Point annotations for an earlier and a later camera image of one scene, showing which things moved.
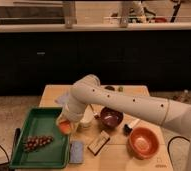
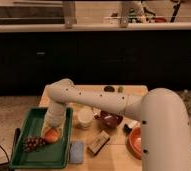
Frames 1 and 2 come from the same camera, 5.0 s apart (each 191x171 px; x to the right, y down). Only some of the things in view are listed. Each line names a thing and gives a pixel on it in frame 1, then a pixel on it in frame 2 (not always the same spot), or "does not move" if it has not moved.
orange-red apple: [65, 126] -> [52, 135]
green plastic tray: [41, 121] does not move
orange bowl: [142, 143] does not move
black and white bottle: [127, 130] does not move
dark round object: [110, 88] does not move
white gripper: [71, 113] -> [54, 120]
